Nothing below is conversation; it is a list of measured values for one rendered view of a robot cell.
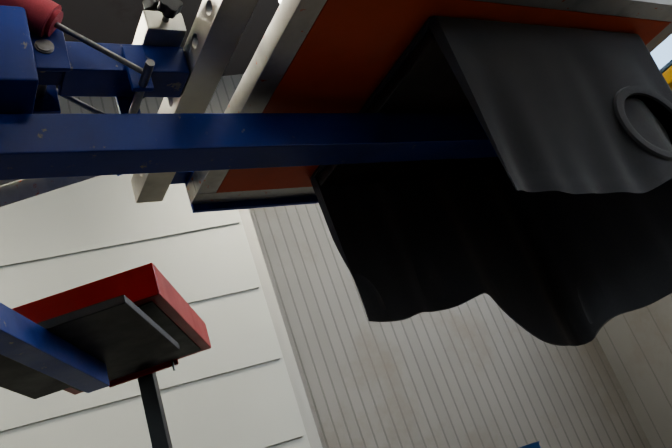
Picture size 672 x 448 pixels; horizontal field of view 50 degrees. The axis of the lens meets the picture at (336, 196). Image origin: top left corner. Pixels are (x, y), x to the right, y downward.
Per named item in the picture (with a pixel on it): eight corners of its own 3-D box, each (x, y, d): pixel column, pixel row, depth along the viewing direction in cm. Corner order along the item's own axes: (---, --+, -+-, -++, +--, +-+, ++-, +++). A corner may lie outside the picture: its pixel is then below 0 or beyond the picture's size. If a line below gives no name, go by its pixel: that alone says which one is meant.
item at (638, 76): (703, 232, 119) (601, 63, 134) (748, 205, 113) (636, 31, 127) (502, 263, 95) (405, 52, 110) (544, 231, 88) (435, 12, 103)
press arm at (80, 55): (180, 98, 108) (172, 72, 110) (190, 72, 104) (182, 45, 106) (59, 97, 99) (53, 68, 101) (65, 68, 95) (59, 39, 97)
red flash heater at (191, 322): (75, 399, 230) (69, 364, 235) (213, 352, 234) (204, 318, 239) (-22, 360, 175) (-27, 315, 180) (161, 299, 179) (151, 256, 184)
